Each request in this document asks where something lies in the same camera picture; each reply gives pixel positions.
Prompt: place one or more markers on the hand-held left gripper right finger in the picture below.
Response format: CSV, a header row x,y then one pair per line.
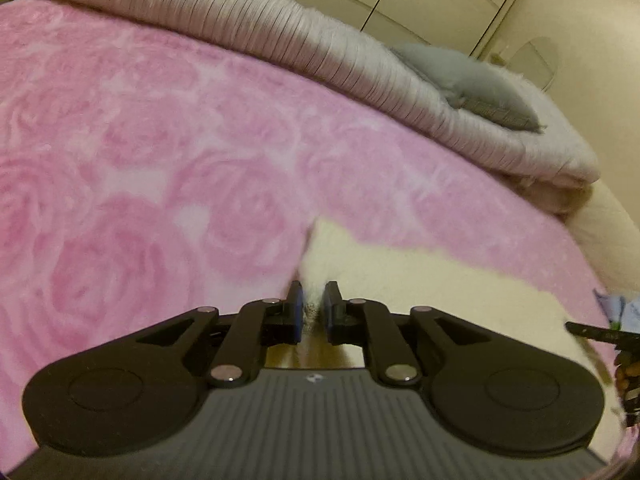
x,y
329,312

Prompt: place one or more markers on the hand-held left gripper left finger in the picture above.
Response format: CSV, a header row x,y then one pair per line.
x,y
298,312

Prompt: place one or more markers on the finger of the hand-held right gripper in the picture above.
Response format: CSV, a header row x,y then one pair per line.
x,y
605,335

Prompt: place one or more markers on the cream striped sweater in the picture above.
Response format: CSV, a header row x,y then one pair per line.
x,y
425,280

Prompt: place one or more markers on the person's right hand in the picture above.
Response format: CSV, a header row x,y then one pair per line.
x,y
629,372

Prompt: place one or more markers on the light blue garment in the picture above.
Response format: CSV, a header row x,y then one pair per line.
x,y
627,310

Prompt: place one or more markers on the long cream pillow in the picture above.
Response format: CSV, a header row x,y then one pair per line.
x,y
610,240

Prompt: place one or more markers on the beige folded blanket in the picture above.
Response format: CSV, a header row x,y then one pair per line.
x,y
555,197

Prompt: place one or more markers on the pink floral blanket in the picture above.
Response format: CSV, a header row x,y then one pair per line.
x,y
150,160

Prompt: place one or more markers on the grey cushion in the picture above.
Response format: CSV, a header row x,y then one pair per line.
x,y
465,80

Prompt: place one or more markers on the oval mirror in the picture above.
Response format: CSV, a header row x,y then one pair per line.
x,y
537,60

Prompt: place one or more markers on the white ribbed quilt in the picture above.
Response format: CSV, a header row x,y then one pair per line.
x,y
250,15

